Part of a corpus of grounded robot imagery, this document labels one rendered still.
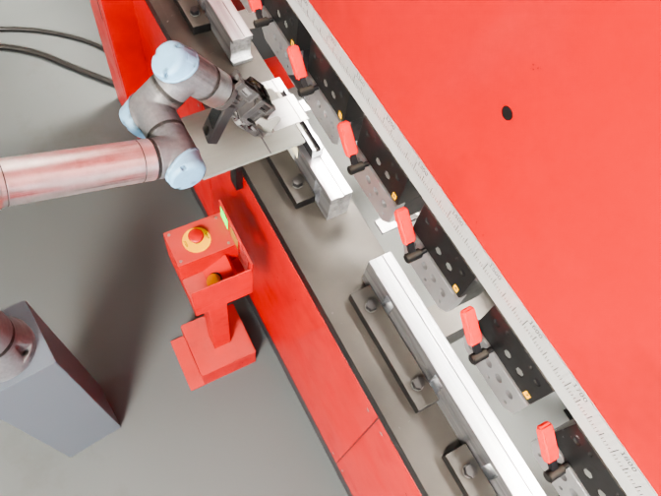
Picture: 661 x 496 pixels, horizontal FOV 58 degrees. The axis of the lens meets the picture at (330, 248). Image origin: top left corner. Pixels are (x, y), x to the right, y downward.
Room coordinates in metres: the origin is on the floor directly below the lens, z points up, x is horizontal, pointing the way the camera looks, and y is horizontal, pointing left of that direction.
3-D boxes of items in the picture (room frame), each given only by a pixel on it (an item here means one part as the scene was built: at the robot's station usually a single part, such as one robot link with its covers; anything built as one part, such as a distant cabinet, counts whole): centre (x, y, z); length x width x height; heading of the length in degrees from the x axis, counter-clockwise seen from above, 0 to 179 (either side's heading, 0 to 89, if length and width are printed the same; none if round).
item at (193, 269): (0.63, 0.30, 0.75); 0.20 x 0.16 x 0.18; 41
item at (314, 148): (0.94, 0.15, 0.99); 0.20 x 0.03 x 0.03; 42
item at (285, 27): (0.98, 0.19, 1.26); 0.15 x 0.09 x 0.17; 42
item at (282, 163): (0.89, 0.19, 0.89); 0.30 x 0.05 x 0.03; 42
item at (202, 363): (0.61, 0.32, 0.06); 0.25 x 0.20 x 0.12; 131
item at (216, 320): (0.63, 0.30, 0.39); 0.06 x 0.06 x 0.54; 41
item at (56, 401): (0.27, 0.66, 0.39); 0.18 x 0.18 x 0.78; 47
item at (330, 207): (0.92, 0.13, 0.92); 0.39 x 0.06 x 0.10; 42
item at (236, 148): (0.86, 0.28, 1.00); 0.26 x 0.18 x 0.01; 132
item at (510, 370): (0.38, -0.34, 1.26); 0.15 x 0.09 x 0.17; 42
